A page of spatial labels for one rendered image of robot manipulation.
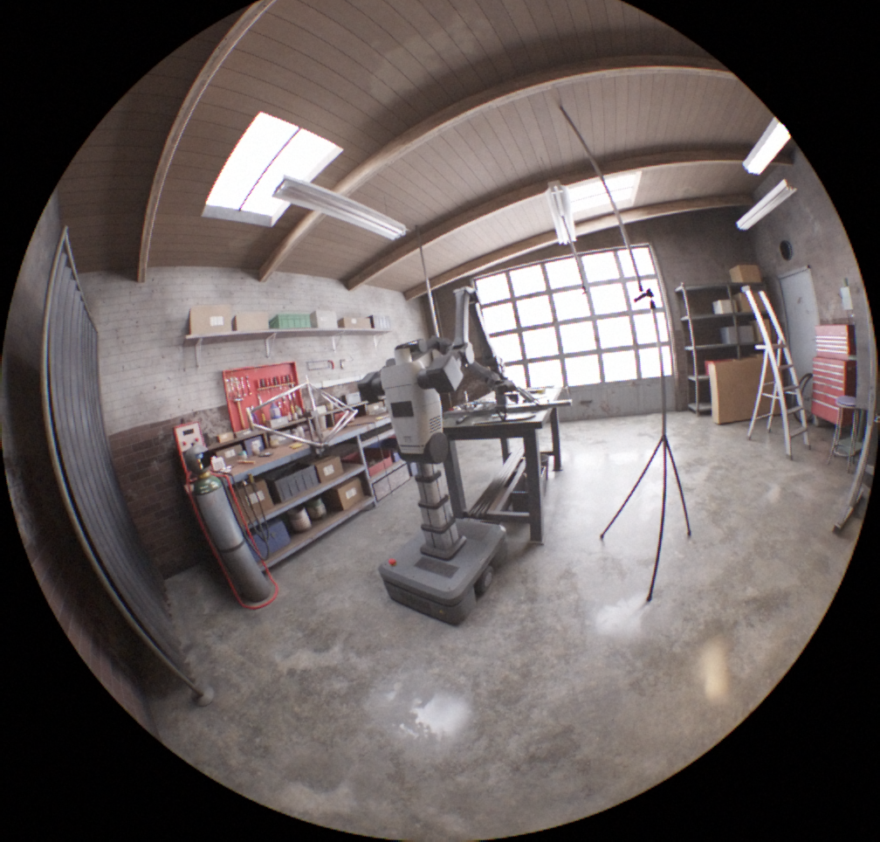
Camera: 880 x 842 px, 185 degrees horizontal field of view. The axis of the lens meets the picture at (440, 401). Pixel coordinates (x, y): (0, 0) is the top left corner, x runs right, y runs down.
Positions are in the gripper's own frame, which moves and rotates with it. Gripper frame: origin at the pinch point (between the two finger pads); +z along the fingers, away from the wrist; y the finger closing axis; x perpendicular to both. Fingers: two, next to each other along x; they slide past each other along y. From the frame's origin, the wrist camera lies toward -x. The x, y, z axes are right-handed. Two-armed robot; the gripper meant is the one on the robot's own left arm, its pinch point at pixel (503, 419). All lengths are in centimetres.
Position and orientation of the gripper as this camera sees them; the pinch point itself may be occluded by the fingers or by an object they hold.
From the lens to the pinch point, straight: 154.2
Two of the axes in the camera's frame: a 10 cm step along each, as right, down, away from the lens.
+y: 3.9, -1.8, 9.0
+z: 1.8, 9.8, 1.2
